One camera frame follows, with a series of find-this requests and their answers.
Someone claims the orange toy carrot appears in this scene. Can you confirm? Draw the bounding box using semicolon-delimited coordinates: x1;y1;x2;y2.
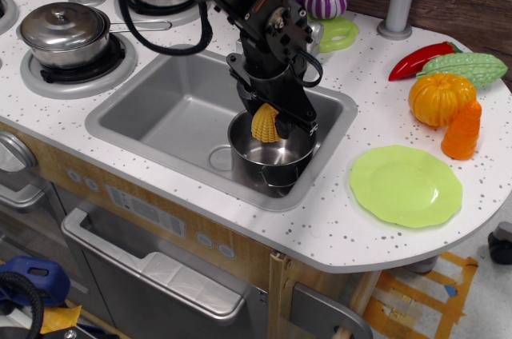
441;101;482;160

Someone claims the light green toy slice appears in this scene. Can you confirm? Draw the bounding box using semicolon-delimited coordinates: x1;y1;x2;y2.
312;17;359;54

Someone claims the blue clamp tool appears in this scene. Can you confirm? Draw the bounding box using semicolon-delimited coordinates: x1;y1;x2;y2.
1;256;70;315

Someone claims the green toy bitter gourd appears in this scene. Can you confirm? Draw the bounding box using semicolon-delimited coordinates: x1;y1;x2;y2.
416;53;508;89

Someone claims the silver dishwasher door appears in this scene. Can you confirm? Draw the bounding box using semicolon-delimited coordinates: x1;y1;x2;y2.
61;208;268;338

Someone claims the grey support pole right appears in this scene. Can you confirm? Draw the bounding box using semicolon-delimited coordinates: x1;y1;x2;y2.
377;0;413;41

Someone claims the red toy chili pepper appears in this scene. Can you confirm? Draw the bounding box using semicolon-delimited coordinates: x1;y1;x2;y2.
388;42;462;82

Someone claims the black braided cable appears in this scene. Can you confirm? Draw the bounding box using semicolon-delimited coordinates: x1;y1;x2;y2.
116;0;214;56

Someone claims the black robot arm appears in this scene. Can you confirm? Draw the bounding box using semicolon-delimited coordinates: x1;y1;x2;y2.
195;0;323;138

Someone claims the front grey stove burner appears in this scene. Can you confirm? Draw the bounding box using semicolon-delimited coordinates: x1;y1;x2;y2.
20;35;137;99

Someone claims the steel pot in sink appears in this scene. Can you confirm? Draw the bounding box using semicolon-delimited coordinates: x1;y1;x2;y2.
228;111;316;198

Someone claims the purple white toy onion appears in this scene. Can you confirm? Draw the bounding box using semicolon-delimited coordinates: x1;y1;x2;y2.
304;0;350;19

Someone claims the light green plastic plate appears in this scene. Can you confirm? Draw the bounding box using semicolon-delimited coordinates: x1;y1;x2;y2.
349;146;463;228

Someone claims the orange toy pumpkin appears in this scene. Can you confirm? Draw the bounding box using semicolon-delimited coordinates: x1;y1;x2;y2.
408;73;477;127

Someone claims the black caster wheel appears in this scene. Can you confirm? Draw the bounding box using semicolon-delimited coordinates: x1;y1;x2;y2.
487;221;511;265

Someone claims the yellow toy corn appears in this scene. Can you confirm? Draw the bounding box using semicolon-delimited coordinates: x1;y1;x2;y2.
251;103;281;143

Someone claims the silver oven door left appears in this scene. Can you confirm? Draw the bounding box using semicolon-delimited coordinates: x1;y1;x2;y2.
0;130;89;296

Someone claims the lidded steel saucepan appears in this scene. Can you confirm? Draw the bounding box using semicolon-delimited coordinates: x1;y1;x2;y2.
19;2;173;70

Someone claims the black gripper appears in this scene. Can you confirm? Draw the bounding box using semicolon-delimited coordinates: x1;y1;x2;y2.
226;33;318;139

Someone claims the grey toy sink basin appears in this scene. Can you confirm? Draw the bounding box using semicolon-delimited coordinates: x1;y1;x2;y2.
86;51;357;211

